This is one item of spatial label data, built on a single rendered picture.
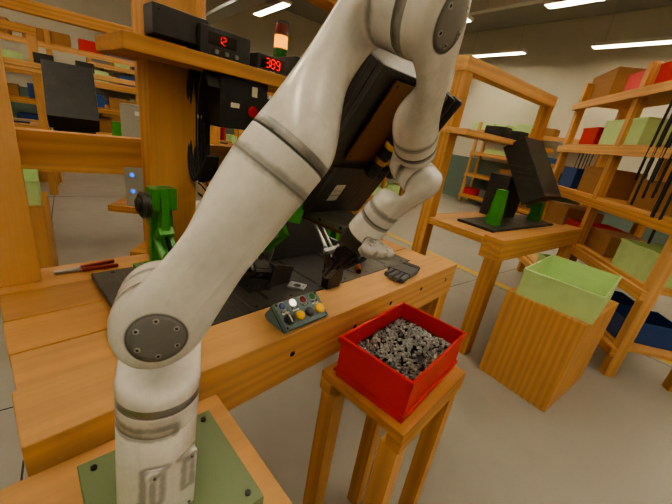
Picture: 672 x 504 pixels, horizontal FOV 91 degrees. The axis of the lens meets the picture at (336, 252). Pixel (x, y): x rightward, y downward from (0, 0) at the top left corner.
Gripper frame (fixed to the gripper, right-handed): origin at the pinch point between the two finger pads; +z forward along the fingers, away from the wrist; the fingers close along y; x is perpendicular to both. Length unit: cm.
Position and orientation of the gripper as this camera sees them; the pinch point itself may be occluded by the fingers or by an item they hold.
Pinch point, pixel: (329, 271)
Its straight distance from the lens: 80.0
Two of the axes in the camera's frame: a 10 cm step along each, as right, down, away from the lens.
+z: -5.4, 6.3, 5.6
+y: -7.7, -1.0, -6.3
